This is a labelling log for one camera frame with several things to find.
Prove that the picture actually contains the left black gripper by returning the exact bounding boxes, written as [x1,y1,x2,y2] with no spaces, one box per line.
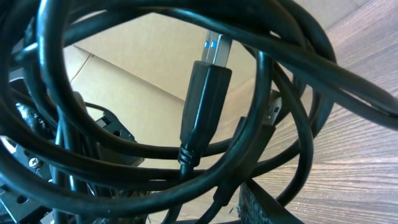
[1,62,145,223]

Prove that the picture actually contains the black cable bundle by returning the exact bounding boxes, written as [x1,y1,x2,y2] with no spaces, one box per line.
[0,0,398,224]

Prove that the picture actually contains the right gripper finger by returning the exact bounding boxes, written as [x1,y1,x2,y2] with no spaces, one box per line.
[238,179,303,224]

